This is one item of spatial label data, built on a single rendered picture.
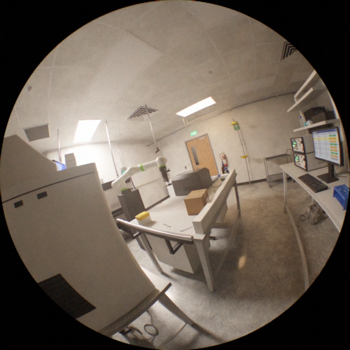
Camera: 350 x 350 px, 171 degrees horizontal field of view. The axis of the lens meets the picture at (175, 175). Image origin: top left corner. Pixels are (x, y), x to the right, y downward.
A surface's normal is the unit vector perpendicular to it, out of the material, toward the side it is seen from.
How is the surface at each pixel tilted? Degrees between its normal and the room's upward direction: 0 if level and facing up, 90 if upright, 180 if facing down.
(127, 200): 90
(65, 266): 90
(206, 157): 90
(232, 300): 0
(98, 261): 90
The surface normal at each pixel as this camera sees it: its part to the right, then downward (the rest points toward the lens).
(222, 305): -0.28, -0.96
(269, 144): -0.57, 0.24
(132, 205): 0.76, -0.17
